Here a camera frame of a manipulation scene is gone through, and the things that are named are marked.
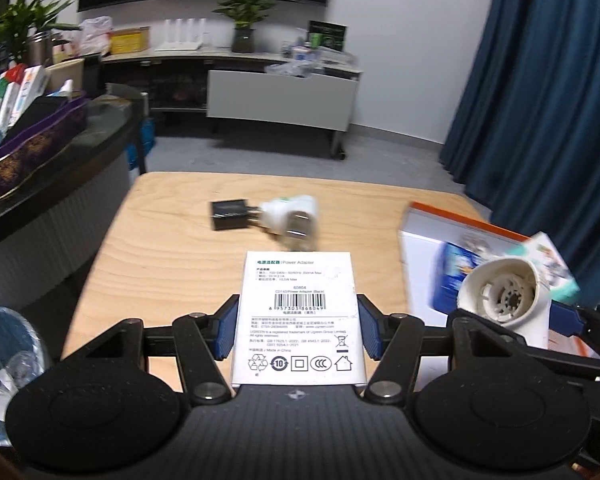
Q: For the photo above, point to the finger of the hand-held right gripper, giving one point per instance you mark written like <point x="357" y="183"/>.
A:
<point x="580" y="366"/>
<point x="572" y="320"/>

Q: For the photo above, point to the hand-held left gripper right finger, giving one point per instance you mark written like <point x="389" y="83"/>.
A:
<point x="370" y="332"/>

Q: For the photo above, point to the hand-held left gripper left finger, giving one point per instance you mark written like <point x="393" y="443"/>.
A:
<point x="226" y="332"/>

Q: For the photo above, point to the white power adapter box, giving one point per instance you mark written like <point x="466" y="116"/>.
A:
<point x="300" y="310"/>

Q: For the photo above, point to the orange and white box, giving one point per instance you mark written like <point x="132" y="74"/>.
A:
<point x="420" y="260"/>

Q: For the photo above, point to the teal and white small box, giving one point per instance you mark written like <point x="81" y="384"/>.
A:
<point x="555" y="265"/>

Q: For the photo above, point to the black charger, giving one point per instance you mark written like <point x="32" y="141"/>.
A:
<point x="227" y="215"/>

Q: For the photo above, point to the white plug adapter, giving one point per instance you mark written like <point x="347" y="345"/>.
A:
<point x="290" y="217"/>

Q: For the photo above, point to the blue bag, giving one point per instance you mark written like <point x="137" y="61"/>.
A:
<point x="145" y="137"/>

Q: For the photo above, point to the black topped counter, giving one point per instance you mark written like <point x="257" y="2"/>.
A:
<point x="30" y="250"/>

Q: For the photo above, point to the trash bin with blue bag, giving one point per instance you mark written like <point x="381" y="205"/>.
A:
<point x="10" y="340"/>

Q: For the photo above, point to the blue curtain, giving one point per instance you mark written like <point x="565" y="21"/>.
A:
<point x="540" y="85"/>

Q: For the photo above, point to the white television cabinet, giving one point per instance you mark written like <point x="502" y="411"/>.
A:
<point x="280" y="95"/>

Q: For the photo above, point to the purple patterned tin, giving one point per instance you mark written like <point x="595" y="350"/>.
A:
<point x="35" y="145"/>

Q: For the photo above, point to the clear bag of plastic bottles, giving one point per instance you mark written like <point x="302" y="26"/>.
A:
<point x="295" y="62"/>

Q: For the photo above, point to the white router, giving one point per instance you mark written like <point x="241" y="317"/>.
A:
<point x="177" y="40"/>

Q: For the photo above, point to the black box with green print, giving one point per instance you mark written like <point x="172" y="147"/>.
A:
<point x="326" y="35"/>

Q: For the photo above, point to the yellow box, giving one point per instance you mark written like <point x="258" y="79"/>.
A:
<point x="130" y="40"/>

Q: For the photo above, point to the white and orange carton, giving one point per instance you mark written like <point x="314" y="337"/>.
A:
<point x="30" y="90"/>

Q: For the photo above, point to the white plastic bag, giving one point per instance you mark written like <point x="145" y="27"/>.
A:
<point x="96" y="35"/>

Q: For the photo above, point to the potted plant in dark vase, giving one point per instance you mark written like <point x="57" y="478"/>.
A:
<point x="245" y="5"/>

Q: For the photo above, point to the metal cup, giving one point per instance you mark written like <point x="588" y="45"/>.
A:
<point x="41" y="50"/>

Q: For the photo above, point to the large leafy potted plant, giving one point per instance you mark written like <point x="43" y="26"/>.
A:
<point x="25" y="20"/>

